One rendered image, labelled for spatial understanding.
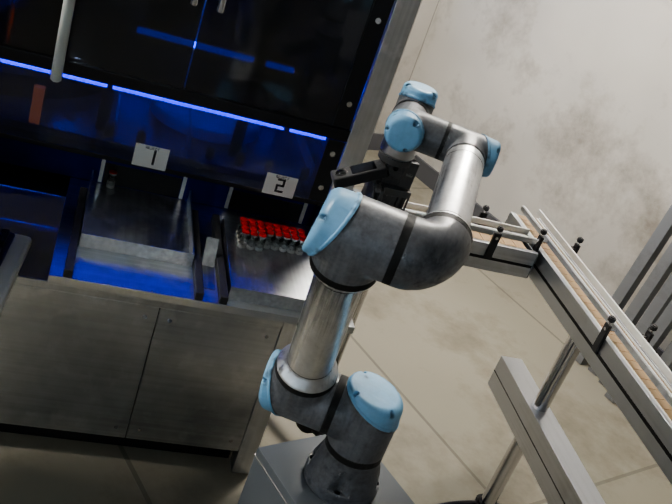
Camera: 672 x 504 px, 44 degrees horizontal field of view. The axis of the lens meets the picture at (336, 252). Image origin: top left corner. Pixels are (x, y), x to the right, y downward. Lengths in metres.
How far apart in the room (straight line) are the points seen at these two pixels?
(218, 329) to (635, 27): 3.00
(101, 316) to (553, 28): 3.36
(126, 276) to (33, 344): 0.63
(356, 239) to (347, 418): 0.43
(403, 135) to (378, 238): 0.38
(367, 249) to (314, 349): 0.27
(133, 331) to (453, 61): 3.56
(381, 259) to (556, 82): 3.78
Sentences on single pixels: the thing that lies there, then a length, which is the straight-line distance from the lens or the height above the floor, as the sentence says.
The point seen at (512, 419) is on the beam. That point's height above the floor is 0.46.
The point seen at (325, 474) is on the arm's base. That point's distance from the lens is 1.64.
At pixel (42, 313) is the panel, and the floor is 0.50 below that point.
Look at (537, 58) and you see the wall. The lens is 5.07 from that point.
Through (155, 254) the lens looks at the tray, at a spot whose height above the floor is 0.90.
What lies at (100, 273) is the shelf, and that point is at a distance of 1.92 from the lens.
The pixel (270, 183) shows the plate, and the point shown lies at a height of 1.02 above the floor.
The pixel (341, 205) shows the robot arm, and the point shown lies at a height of 1.41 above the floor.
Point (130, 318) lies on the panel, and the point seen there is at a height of 0.53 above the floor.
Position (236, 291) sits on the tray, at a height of 0.91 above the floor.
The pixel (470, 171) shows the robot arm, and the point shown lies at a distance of 1.50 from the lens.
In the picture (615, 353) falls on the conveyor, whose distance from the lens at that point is 2.32.
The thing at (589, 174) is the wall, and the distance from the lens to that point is 4.78.
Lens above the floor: 1.90
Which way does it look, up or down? 26 degrees down
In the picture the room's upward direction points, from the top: 20 degrees clockwise
